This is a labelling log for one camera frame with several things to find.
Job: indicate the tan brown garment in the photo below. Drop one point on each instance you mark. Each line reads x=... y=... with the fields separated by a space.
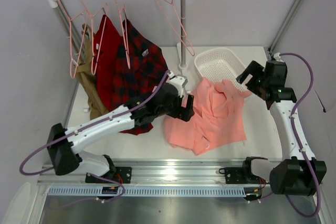
x=88 y=80

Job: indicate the white slotted cable duct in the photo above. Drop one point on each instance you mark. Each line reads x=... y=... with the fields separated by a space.
x=150 y=191

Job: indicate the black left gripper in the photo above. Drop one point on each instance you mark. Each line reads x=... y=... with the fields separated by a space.
x=181 y=106

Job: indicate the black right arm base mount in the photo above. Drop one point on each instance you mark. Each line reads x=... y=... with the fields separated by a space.
x=241 y=175

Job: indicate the red black plaid skirt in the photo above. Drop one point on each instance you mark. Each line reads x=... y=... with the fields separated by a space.
x=147 y=67

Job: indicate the plain red skirt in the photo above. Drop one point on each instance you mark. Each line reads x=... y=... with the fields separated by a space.
x=106 y=43

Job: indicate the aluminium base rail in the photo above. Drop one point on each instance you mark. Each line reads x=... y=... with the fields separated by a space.
x=167 y=172

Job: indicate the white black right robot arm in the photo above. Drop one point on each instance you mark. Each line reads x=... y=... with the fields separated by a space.
x=299 y=173

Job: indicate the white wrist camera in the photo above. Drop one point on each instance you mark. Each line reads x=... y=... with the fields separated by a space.
x=277 y=57
x=178 y=81

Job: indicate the pink wire hanger far left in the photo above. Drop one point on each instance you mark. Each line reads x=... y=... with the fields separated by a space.
x=75 y=50

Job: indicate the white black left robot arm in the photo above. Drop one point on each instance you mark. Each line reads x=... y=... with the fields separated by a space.
x=66 y=146

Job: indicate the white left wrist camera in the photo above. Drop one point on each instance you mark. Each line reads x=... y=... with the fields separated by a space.
x=178 y=81

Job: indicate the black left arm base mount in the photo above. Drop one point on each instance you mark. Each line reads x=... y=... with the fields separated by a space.
x=118 y=174

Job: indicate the pink wire hanger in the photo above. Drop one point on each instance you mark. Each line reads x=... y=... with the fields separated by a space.
x=92 y=30
x=183 y=38
x=75 y=50
x=124 y=29

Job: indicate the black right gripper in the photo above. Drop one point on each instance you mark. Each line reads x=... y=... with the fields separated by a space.
x=255 y=76

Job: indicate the pink wire hanger right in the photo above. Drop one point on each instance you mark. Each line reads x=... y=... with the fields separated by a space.
x=183 y=38

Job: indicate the white perforated plastic basket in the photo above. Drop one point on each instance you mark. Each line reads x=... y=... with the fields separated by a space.
x=220 y=64

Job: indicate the pink skirt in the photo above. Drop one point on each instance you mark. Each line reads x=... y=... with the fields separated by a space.
x=217 y=120

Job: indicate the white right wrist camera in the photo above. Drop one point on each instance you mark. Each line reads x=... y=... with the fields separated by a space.
x=277 y=57

